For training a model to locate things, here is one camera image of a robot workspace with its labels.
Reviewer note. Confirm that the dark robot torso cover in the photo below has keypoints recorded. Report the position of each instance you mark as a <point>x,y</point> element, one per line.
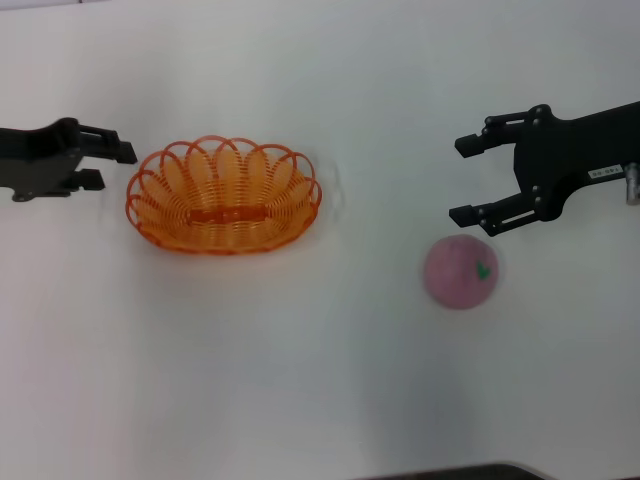
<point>450,472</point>

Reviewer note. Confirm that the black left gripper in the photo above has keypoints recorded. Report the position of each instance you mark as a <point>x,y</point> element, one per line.
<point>40,160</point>

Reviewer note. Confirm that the pink toy peach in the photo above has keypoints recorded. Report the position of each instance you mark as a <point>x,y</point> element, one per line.
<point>455,275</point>

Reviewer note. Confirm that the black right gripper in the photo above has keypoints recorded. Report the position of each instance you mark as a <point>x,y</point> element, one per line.
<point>560,155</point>

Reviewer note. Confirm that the orange woven plastic basket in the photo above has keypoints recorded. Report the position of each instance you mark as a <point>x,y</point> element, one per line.
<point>220,220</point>

